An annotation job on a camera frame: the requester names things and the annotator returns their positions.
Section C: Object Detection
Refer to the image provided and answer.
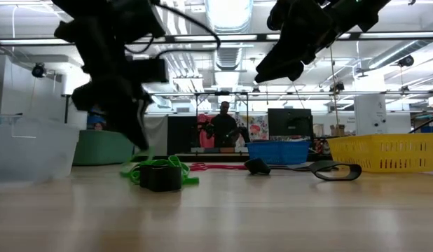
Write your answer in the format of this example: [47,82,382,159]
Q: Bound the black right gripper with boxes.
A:
[255,0,338,84]

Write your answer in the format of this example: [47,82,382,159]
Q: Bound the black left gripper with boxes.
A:
[71,57,168,151]

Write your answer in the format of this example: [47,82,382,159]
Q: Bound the green rubber band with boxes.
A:
[119,146,156,178]
[181,174,200,186]
[128,155,191,185]

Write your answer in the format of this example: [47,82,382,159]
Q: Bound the grey hanging cloth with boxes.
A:
[142,115,168,157]

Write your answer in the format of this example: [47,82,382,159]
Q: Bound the blue storage bin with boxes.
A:
[85,113,109,127]

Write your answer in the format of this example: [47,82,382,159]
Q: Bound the teal plastic basket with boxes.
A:
[72,129,135,166]

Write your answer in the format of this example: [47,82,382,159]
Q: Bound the black monitor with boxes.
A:
[267,108,314,141]

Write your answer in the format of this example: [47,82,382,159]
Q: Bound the thin wooden pole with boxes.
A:
[329,47,341,127]

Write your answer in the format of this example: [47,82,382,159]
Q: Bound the ceiling air vent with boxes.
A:
[214,45,242,71]

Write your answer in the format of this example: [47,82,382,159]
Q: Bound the long ceiling light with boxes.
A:
[174,34,259,41]
[358,31,433,39]
[0,37,72,46]

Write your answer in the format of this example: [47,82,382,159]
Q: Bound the floral hanging cloth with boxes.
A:
[237,115,269,142]

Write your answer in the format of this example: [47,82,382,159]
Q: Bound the pink hanging cloth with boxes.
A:
[197,113,214,148]

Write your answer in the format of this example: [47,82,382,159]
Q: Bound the cardboard box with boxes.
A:
[329,124,347,137]

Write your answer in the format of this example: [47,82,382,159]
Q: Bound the blue plastic basket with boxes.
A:
[246,140,312,165]

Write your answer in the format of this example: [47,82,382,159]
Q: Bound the white cylindrical appliance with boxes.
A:
[353,94,388,136]

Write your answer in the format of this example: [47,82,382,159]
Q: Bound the clear plastic bin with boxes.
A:
[0,113,81,183]

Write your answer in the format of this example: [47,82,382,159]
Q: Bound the yellow plastic basket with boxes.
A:
[327,132,433,173]

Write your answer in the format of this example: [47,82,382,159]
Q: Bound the black slanted rod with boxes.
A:
[406,111,433,134]

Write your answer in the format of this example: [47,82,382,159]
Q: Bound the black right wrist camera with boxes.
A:
[266,0,298,32]

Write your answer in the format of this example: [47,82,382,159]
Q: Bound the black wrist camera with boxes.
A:
[266,0,298,32]
[109,0,167,40]

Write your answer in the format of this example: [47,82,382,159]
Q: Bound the black left wrist camera cable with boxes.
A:
[125,3,221,60]

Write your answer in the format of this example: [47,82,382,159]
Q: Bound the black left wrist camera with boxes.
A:
[109,0,167,40]

